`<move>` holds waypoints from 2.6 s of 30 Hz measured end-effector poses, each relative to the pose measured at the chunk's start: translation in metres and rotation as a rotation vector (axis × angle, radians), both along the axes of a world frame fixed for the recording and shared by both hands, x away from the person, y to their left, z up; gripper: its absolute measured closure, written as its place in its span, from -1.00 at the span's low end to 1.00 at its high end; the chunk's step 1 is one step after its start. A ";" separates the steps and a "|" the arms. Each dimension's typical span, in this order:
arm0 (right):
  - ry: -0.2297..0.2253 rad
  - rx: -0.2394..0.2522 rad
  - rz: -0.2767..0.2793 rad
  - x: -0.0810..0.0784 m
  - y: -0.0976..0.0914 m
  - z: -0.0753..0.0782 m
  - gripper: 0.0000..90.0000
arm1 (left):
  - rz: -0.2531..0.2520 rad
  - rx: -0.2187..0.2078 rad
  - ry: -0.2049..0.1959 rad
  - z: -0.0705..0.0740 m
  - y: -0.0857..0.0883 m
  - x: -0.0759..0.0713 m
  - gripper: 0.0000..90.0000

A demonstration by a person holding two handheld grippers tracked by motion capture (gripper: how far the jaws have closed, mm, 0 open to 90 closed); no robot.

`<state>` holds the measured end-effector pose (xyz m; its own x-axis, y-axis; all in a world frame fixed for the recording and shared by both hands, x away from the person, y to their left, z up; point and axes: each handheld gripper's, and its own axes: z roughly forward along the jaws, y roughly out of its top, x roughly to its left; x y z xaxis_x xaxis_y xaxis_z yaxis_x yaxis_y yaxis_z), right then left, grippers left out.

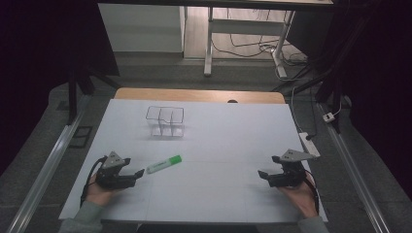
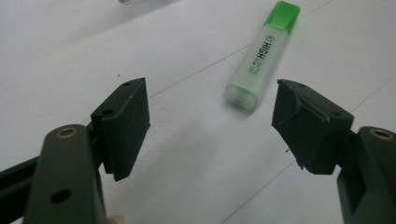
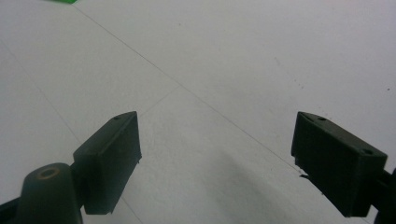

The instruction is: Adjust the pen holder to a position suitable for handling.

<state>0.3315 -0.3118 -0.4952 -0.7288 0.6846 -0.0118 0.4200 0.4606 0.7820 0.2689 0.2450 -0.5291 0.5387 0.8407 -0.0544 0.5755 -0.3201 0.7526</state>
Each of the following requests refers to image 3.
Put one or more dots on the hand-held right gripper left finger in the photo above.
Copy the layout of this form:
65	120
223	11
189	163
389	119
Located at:
107	165

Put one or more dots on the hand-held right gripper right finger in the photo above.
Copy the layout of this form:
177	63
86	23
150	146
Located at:
337	165

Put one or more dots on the green object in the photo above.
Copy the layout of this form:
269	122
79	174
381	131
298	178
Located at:
64	1

